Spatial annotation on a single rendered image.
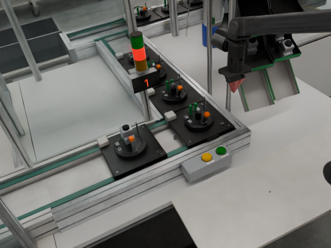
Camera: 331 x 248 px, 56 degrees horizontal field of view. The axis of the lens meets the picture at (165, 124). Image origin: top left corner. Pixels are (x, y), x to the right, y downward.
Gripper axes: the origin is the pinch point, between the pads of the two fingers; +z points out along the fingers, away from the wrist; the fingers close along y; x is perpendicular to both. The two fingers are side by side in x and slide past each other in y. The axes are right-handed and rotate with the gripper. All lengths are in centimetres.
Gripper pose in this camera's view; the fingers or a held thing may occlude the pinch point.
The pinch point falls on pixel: (233, 90)
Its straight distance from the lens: 119.0
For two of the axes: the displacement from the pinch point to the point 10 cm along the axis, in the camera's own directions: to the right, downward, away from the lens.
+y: -9.0, 3.4, -2.8
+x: 4.3, 5.7, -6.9
